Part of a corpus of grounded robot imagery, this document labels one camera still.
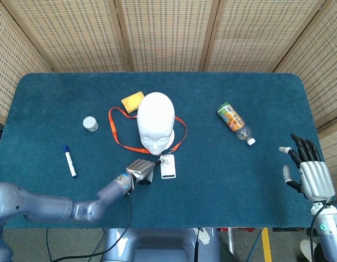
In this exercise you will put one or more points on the orange juice plastic bottle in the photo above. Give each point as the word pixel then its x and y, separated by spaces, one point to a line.
pixel 231 117

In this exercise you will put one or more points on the white mannequin head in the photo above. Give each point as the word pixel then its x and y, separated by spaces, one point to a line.
pixel 156 120

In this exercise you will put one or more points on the yellow floor tape strip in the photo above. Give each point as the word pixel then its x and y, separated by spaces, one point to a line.
pixel 266 245

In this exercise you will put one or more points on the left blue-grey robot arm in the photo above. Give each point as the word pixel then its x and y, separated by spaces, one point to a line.
pixel 48 207

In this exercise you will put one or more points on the blue-grey robot torso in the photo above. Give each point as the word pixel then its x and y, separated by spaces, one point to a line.
pixel 157 245

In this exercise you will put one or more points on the white shoe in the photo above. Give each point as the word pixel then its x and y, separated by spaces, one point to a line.
pixel 307 249

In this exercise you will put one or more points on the small white jar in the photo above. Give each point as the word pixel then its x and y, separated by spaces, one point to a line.
pixel 89 123

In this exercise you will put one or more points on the grey metal table leg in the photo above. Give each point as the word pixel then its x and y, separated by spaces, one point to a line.
pixel 230 241

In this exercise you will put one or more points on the yellow sponge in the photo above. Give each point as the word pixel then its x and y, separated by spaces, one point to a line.
pixel 131 102

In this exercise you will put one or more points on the woven bamboo folding screen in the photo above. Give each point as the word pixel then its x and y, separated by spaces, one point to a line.
pixel 168 35

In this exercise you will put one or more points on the blue white marker pen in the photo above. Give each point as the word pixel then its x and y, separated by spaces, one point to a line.
pixel 70 162

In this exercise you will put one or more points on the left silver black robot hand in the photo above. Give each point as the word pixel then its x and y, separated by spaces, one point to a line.
pixel 141 169

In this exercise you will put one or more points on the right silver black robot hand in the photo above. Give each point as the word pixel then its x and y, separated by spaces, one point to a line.
pixel 317 180

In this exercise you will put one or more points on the blue carpet table cover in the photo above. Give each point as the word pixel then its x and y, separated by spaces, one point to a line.
pixel 225 191

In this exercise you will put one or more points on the white perforated plate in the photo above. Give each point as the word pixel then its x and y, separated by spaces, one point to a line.
pixel 205 237

